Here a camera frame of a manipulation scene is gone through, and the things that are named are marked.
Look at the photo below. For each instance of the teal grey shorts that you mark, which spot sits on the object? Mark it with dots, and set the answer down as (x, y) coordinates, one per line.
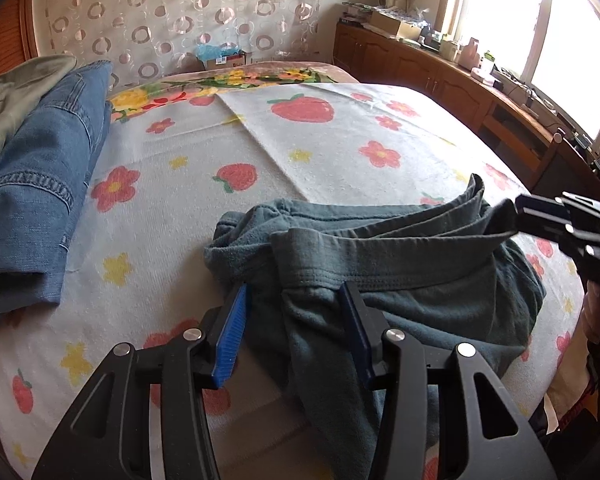
(444, 274)

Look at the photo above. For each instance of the box with blue cloth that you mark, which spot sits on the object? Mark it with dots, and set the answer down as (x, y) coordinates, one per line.
(225, 55)

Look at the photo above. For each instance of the white jar on cabinet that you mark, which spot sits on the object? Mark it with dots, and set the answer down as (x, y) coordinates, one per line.
(448, 50)

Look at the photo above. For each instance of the person's right hand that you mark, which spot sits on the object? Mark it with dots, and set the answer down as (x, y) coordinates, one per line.
(590, 314)

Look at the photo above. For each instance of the white floral towel sheet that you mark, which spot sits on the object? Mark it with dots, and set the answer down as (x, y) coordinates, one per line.
(135, 269)

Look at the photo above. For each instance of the pink bottle on cabinet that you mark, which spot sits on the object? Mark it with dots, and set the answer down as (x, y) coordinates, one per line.
(469, 57)

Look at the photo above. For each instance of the folded olive green pants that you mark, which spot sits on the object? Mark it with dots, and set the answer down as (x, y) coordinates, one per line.
(22, 88)

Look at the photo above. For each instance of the window with wooden frame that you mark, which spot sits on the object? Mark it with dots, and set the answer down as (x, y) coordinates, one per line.
(552, 46)

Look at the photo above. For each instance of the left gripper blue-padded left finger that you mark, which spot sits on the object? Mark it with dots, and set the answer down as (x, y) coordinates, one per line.
(223, 328)

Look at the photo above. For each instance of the wooden chair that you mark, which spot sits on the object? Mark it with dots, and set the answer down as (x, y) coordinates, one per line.
(562, 169)

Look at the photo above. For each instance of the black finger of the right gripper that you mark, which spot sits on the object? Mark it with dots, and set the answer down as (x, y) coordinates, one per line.
(532, 204)

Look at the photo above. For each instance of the cardboard box on cabinet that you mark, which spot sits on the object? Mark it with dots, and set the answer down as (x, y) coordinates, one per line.
(396, 25)

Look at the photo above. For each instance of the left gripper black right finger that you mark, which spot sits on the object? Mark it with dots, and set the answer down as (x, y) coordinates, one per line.
(365, 328)

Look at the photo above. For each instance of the circle patterned sheer curtain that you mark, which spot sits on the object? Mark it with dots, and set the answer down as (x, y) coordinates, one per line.
(145, 40)

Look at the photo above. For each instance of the folded blue denim jeans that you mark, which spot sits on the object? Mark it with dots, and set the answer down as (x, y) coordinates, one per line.
(45, 170)

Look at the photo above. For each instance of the wooden sideboard cabinet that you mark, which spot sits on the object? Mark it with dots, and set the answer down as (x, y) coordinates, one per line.
(513, 134)

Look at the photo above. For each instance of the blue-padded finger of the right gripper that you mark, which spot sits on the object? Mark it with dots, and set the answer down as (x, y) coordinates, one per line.
(552, 230)

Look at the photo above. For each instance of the wooden louvered wardrobe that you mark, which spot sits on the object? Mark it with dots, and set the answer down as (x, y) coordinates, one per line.
(17, 38)

